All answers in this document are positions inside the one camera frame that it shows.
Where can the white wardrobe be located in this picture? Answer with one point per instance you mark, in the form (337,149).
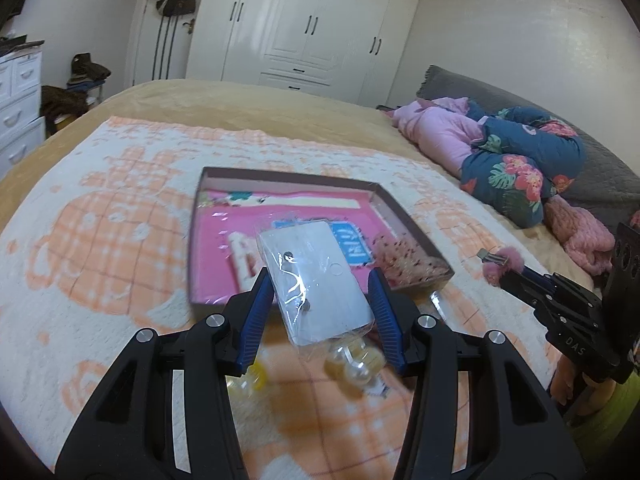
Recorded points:
(310,20)

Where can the pink knit cloth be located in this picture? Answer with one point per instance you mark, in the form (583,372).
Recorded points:
(580,235)

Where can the beige bed cover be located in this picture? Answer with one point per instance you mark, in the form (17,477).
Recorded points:
(300,110)

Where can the blue floral quilt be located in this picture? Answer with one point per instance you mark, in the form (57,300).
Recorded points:
(515,170)

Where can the person's right hand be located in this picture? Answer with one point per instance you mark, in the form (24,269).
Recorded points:
(562,385)

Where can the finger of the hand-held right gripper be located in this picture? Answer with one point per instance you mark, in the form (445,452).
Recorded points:
(525,287)

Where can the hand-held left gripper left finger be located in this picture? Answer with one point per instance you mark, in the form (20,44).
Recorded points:
(255,315)

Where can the pink pompom hair clip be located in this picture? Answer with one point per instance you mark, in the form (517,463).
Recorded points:
(500,262)

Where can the white drawer dresser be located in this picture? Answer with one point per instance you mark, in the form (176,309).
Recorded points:
(20,105)

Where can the dotted sheer bow hair clip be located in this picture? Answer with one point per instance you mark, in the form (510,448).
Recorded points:
(405,260)

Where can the pink jacket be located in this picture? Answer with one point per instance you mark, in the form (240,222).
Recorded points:
(440,130)

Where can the person's right forearm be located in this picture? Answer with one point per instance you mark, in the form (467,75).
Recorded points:
(617,422)

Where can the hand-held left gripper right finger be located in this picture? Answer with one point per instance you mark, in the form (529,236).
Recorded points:
(387,320)

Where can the white door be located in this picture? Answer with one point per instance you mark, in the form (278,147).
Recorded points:
(145,45)

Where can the shallow cardboard box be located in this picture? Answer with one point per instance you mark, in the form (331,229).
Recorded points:
(285,181)

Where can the white earring card packet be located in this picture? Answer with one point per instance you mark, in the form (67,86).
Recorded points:
(310,270)

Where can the grey padded headboard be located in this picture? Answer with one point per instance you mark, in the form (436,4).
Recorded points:
(500,90)

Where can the pile of dark clothes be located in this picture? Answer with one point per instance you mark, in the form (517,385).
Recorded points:
(87,67)

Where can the yellow clear small beads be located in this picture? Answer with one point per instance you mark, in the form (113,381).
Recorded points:
(350,360)

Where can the orange and white blanket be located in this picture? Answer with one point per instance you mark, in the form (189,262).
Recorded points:
(100,240)

